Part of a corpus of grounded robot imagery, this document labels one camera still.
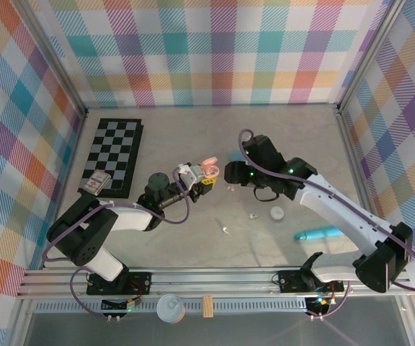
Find pink earbud charging case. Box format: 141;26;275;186
199;156;219;179

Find playing card box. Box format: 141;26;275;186
84;169;112;197

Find black and grey chessboard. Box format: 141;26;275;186
77;117;147;200

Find silver tin can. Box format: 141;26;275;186
156;293;187;324

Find small electronics board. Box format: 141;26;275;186
305;294;336;321
100;296;144;323

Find small wooden block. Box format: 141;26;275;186
202;295;215;319

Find slotted aluminium strip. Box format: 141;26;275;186
33;301;311;314

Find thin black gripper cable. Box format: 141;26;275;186
252;185;280;203

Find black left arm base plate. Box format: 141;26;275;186
86;271;153;296

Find aluminium side rail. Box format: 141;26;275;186
19;111;88;275
336;106;415;278

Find teal pen with white ring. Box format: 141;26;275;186
293;224;344;242

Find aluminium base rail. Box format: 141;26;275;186
15;267;415;301

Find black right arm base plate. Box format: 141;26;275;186
277;269;346;293

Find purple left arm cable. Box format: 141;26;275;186
45;165;194;321

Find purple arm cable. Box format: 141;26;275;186
238;128;415;321
45;165;194;321

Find aluminium frame post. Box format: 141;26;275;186
14;0;89;122
335;0;409;115

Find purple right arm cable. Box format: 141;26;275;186
238;128;415;321

